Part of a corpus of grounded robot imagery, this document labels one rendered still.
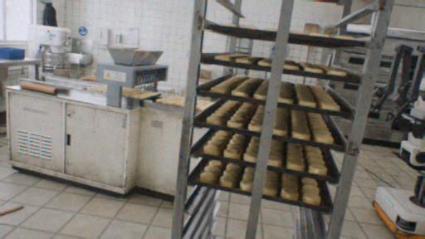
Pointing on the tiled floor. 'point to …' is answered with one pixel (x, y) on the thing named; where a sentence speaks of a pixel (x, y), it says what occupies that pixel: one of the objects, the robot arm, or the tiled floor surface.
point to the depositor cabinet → (73, 140)
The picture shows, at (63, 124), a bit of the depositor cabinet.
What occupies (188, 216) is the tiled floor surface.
